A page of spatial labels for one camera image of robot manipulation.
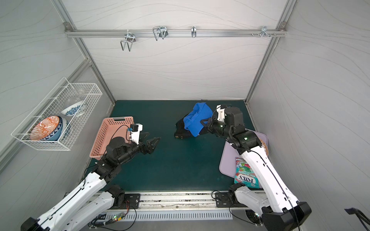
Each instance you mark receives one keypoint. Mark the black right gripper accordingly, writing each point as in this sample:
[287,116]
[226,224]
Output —
[212,126]

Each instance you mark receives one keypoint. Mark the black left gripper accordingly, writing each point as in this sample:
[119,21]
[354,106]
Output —
[145,145]

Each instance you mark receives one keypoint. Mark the blue baseball cap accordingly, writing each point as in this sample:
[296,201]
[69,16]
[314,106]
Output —
[192,122]

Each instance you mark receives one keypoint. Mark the black baseball cap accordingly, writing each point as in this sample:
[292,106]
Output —
[183,133]

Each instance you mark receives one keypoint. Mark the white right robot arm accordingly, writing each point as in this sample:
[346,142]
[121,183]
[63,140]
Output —
[280,210]

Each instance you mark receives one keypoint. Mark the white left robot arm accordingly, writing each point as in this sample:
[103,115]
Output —
[73,212]

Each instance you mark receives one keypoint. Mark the pink perforated plastic basket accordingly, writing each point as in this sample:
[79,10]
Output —
[111,127]

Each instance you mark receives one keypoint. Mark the lilac plastic tray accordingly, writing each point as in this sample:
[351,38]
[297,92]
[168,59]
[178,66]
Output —
[228,160]

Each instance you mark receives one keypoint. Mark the patterned plate with food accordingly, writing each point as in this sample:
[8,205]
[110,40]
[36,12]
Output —
[264,145]

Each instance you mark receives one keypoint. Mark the Fox's candy bag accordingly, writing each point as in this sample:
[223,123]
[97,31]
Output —
[245,174]

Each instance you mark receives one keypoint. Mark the blue white patterned bowl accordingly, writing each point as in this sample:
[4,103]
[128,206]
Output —
[77,109]

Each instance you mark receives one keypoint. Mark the clear glass bowl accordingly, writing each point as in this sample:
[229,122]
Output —
[76,97]

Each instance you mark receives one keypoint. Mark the small metal hook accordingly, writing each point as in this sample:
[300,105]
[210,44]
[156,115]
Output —
[193,31]

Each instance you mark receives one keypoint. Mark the orange patterned bowl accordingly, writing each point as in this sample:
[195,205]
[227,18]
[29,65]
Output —
[46,129]

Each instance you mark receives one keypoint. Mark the metal double hook middle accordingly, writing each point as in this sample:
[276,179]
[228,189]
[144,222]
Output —
[160,32]

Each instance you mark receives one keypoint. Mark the metal double hook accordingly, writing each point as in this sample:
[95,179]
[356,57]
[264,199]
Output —
[160,32]
[128,41]

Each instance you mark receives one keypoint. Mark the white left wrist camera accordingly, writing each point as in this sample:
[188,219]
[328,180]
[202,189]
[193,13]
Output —
[134,131]

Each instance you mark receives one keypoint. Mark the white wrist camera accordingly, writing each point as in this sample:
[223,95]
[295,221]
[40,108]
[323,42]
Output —
[134,131]
[221,112]

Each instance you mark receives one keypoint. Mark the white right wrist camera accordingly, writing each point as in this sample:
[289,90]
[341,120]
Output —
[221,112]

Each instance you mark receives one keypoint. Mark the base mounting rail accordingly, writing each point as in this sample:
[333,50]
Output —
[176,200]

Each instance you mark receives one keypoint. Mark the white wire wall basket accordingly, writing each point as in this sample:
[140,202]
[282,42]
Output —
[53,104]

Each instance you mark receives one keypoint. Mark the metal hook bracket right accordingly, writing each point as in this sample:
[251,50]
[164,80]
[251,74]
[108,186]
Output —
[263,33]

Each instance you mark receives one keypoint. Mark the aluminium frame post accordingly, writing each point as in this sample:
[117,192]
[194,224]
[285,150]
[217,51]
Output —
[70,26]

